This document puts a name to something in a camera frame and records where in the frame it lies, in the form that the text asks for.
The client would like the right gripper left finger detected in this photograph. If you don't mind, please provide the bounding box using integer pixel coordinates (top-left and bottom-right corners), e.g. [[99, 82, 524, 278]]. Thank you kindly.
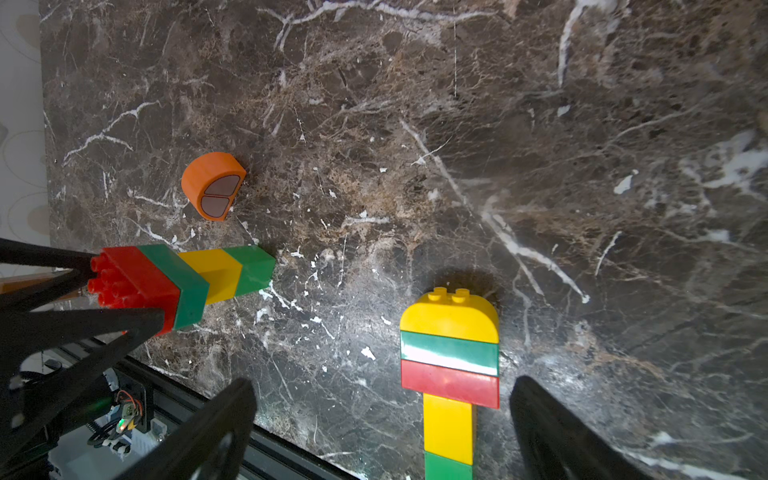
[[120, 378, 257, 480]]

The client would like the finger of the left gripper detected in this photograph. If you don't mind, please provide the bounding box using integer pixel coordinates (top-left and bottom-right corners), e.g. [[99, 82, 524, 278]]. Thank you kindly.
[[1, 239, 95, 312], [0, 307, 166, 463]]

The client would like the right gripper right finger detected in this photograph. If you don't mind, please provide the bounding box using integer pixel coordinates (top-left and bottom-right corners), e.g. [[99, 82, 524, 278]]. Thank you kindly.
[[510, 376, 649, 479]]

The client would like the red long lego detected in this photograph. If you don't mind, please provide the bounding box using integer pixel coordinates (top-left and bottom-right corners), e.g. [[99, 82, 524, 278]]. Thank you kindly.
[[400, 360, 500, 409], [87, 246, 181, 335]]

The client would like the yellow square lego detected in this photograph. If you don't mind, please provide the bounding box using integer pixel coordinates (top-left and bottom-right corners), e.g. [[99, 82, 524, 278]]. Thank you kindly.
[[400, 287, 500, 344], [179, 249, 243, 305], [423, 394, 475, 465]]

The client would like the green long lego back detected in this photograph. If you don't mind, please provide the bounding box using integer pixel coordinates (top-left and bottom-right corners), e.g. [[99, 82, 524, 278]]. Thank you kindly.
[[400, 331, 499, 377]]

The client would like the green long lego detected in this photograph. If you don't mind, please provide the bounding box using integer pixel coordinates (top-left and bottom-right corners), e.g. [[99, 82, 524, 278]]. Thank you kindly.
[[400, 331, 499, 377], [138, 244, 210, 330]]

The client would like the green square lego front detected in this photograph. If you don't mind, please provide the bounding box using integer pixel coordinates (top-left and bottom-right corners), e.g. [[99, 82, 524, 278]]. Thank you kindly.
[[424, 451, 473, 480]]

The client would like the green square lego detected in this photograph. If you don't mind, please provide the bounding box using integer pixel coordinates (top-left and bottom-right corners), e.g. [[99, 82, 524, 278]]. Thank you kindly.
[[424, 451, 473, 480], [224, 245, 276, 297]]

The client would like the green long lego front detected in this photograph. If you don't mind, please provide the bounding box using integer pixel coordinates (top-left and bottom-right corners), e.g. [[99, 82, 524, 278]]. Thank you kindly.
[[138, 244, 210, 330]]

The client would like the yellow square lego back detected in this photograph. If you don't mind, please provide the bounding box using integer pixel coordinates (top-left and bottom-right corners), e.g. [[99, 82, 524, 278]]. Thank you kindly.
[[400, 287, 500, 344]]

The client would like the orange round lego piece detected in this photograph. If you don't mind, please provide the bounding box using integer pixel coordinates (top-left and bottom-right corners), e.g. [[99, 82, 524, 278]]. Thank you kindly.
[[181, 152, 246, 221]]

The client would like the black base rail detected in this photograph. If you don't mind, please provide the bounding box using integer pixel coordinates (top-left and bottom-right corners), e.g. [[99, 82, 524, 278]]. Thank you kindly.
[[115, 357, 354, 479]]

